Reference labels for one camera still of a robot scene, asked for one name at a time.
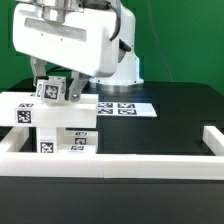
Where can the white chair seat block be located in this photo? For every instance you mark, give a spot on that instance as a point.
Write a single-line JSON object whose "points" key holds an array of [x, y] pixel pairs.
{"points": [[46, 140]]}

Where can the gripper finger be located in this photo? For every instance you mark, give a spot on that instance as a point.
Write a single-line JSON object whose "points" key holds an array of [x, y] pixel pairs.
{"points": [[38, 67], [75, 86]]}

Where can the white U-shaped fence frame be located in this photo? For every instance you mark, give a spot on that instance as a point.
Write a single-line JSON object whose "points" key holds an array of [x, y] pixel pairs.
{"points": [[15, 162]]}

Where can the white tagged cube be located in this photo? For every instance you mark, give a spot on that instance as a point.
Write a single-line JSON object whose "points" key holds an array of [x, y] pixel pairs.
{"points": [[54, 91], [40, 83]]}

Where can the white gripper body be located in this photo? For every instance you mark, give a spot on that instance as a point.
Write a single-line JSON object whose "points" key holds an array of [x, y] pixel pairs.
{"points": [[82, 43]]}

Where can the white chair back frame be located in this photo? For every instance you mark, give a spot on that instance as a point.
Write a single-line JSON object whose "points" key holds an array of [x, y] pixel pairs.
{"points": [[23, 109]]}

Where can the white tag marker sheet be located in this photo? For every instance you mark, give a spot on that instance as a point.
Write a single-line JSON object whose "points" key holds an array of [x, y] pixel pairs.
{"points": [[126, 109]]}

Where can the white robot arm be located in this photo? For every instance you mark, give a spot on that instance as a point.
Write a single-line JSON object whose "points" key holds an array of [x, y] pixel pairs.
{"points": [[127, 72]]}

